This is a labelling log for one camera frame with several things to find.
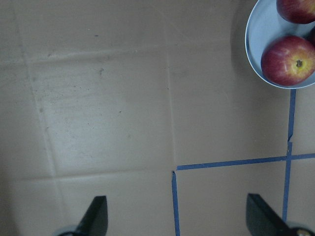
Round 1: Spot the red apple near plate edge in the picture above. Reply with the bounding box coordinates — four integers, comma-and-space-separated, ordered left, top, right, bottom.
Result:
260, 35, 315, 86

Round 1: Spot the light blue plate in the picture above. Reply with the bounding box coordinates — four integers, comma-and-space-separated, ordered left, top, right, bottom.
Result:
245, 0, 315, 89

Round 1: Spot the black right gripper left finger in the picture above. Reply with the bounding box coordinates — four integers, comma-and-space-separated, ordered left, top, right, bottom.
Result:
73, 196, 108, 236

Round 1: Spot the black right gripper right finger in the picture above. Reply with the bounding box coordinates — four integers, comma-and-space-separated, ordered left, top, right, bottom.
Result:
246, 193, 292, 236

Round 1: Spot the red apple on plate top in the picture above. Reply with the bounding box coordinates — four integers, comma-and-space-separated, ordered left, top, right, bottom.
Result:
276, 0, 315, 24

